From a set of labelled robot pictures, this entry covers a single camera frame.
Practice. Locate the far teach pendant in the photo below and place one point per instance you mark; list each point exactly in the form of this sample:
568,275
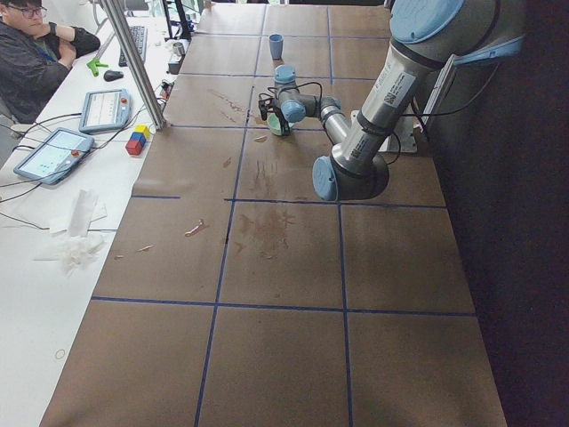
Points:
105,111

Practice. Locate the blue block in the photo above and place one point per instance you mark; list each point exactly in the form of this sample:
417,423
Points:
138,137

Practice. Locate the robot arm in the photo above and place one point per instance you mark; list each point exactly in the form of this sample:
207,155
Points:
424,36

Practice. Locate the black computer mouse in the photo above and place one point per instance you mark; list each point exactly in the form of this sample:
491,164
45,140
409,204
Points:
112,75

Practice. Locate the red block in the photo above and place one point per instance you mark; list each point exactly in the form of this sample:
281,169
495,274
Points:
134,149

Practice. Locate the teach pendant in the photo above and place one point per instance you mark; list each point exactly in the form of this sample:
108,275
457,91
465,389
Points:
105,111
55,158

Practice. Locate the near teach pendant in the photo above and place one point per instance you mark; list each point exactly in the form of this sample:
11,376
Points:
55,158

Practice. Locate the mint green bowl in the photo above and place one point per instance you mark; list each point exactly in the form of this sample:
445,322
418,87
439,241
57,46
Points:
277,126

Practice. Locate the aluminium frame post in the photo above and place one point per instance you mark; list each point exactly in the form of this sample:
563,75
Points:
115,14

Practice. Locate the yellow block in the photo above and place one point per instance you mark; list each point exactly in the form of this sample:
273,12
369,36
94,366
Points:
143,129

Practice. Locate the green plastic tool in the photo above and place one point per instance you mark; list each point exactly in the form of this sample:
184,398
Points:
95,64

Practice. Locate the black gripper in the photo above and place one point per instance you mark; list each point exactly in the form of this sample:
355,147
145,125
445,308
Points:
279,116

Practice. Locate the crumpled white tissue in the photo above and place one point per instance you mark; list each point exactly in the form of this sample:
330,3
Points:
72,243

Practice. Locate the seated person in black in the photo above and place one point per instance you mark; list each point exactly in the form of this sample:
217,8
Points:
36,57

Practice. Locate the silver metal can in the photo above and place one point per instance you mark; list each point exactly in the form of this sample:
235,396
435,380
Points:
178,48

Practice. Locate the light blue cup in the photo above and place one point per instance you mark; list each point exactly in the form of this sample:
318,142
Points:
276,46

